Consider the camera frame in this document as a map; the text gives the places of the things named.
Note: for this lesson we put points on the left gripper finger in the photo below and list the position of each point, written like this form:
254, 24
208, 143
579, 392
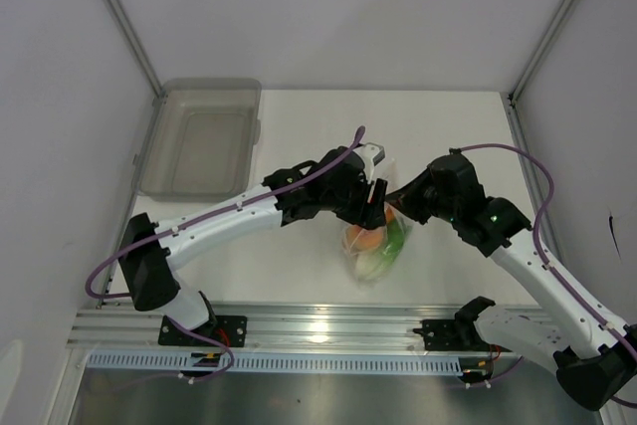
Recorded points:
378, 193
372, 216

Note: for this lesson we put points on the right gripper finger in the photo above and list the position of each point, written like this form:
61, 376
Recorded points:
416, 209
414, 189

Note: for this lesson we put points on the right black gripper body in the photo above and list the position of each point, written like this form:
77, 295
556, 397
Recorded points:
444, 209

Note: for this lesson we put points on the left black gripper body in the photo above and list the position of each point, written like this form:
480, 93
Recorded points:
343, 203

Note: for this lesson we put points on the orange fruit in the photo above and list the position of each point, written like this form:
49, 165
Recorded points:
389, 215

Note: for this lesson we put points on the peach fruit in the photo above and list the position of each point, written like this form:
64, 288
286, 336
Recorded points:
359, 239

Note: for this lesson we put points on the green plastic lettuce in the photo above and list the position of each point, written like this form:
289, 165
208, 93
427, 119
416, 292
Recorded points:
396, 235

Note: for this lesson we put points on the clear zip top bag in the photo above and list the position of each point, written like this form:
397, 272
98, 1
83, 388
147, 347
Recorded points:
370, 255

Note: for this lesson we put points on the small garlic bulb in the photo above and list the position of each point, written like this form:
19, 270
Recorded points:
367, 268

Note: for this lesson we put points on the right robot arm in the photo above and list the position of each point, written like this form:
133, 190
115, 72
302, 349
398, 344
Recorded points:
590, 350

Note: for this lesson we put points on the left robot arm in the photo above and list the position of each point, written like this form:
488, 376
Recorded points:
154, 252

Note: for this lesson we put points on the clear plastic container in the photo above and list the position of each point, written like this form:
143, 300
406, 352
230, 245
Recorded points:
202, 143

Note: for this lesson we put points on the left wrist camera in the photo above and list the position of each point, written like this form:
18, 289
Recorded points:
372, 155

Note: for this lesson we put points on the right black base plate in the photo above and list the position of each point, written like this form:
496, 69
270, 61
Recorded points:
452, 335

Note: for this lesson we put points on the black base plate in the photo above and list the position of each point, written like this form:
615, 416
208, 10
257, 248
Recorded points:
229, 330
452, 335

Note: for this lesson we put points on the aluminium mounting rail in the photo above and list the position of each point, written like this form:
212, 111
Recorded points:
272, 328

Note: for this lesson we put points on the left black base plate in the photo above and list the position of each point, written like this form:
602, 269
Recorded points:
229, 330

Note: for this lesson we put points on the white slotted cable duct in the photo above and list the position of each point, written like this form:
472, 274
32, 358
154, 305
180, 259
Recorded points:
251, 361

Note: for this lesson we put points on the right aluminium frame post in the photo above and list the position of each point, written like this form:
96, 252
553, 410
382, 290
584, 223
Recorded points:
541, 49

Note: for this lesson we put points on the aluminium frame post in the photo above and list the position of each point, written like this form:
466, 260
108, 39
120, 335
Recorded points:
541, 49
133, 42

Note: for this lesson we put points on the left aluminium frame post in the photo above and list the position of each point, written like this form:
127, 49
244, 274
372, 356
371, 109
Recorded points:
133, 42

